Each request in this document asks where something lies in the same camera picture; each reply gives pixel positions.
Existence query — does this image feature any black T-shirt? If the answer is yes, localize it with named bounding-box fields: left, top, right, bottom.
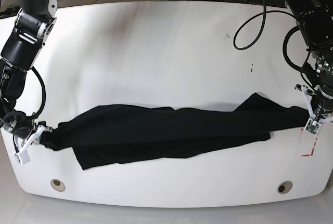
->
left=40, top=93, right=309, bottom=170

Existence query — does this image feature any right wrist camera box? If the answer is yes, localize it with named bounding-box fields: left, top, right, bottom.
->
left=13, top=151, right=30, bottom=165

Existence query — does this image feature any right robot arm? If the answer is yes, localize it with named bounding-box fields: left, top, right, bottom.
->
left=1, top=0, right=58, bottom=153

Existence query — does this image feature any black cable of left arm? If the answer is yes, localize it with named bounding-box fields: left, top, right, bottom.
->
left=233, top=0, right=299, bottom=51

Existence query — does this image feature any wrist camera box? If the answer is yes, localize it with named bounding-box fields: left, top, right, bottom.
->
left=13, top=151, right=30, bottom=165
left=305, top=118, right=322, bottom=136

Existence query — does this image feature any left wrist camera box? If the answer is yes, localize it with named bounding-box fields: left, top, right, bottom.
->
left=305, top=118, right=322, bottom=136

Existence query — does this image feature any right gripper body with mount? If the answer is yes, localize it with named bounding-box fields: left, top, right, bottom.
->
left=11, top=121, right=54, bottom=156

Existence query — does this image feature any red tape rectangle marking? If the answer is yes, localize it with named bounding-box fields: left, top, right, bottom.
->
left=297, top=128, right=317, bottom=157

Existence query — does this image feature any left gripper body with mount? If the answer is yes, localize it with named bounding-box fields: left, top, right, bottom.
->
left=295, top=84, right=332, bottom=124

